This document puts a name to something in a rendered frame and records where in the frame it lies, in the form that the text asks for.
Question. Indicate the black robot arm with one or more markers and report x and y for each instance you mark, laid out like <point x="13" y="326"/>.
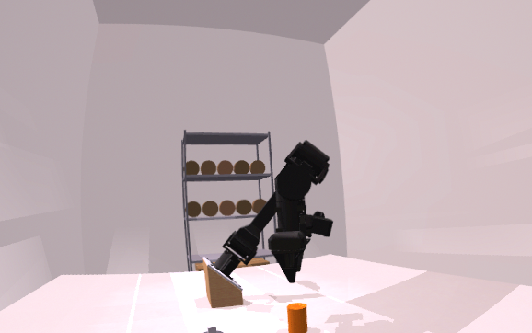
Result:
<point x="303" y="165"/>

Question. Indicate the orange knob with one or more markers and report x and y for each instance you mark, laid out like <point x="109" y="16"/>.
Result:
<point x="297" y="318"/>

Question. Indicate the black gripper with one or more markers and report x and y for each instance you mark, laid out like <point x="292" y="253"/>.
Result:
<point x="288" y="243"/>

